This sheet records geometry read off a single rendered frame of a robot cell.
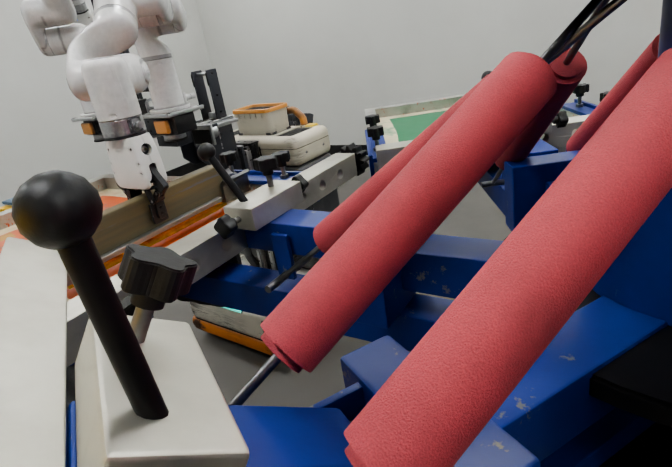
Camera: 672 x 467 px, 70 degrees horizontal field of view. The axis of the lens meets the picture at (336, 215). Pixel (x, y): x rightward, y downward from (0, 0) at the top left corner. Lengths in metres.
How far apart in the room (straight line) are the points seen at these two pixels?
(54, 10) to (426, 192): 1.68
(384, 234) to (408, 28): 4.42
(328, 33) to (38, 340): 4.89
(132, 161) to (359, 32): 4.16
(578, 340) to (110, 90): 0.78
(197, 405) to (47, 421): 0.08
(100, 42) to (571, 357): 0.99
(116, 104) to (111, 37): 0.24
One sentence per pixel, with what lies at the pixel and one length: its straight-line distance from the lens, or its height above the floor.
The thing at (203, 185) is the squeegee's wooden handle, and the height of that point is 1.03.
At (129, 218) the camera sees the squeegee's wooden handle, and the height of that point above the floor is 1.03.
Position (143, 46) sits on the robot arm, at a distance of 1.60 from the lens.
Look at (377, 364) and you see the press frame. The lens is 0.40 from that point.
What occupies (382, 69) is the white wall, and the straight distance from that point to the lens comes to 4.88.
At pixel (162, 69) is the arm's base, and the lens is 1.59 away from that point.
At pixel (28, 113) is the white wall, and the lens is 4.95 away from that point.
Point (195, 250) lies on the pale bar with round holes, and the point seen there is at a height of 1.04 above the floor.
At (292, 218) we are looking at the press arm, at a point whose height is 1.04.
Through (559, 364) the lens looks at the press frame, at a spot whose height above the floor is 1.02.
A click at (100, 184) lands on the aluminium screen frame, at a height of 0.97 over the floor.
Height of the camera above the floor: 1.30
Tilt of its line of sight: 21 degrees down
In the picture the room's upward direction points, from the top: 9 degrees counter-clockwise
